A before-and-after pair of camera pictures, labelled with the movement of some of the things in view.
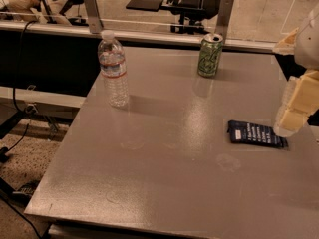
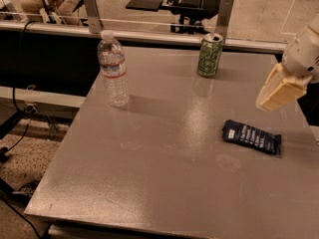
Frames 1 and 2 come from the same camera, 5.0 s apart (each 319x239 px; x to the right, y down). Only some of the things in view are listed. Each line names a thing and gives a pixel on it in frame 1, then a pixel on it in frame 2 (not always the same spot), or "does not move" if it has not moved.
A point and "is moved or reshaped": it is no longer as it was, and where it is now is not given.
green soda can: x=209 y=55 does not move
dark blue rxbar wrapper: x=247 y=131 is moved or reshaped
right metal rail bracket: x=224 y=14 does not move
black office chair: x=192 y=2 does not move
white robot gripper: x=308 y=49 → x=300 y=60
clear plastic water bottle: x=112 y=61 does not move
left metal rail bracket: x=94 y=18 does not move
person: x=25 y=2 → x=67 y=5
